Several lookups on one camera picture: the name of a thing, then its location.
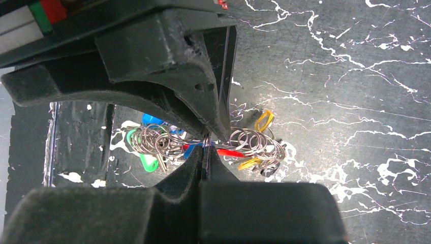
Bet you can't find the keyring with coloured key tags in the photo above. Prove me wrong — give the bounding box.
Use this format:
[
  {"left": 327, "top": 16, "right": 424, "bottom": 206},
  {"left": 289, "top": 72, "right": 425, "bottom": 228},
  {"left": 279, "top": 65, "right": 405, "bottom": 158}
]
[{"left": 126, "top": 110, "right": 287, "bottom": 177}]

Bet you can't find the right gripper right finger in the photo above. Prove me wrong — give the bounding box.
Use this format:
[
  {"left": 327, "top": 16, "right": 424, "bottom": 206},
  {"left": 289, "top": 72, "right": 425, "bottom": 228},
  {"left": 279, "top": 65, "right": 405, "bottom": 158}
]
[{"left": 198, "top": 146, "right": 348, "bottom": 243}]

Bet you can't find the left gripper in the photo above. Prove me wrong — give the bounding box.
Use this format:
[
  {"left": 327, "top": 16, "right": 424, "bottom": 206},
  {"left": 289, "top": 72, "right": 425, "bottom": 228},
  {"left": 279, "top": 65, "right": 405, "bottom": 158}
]
[{"left": 1, "top": 1, "right": 233, "bottom": 140}]

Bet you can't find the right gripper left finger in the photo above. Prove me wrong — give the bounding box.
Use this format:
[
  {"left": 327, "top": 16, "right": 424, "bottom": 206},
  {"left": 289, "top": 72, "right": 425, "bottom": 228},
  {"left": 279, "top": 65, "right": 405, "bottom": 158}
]
[{"left": 1, "top": 146, "right": 203, "bottom": 243}]

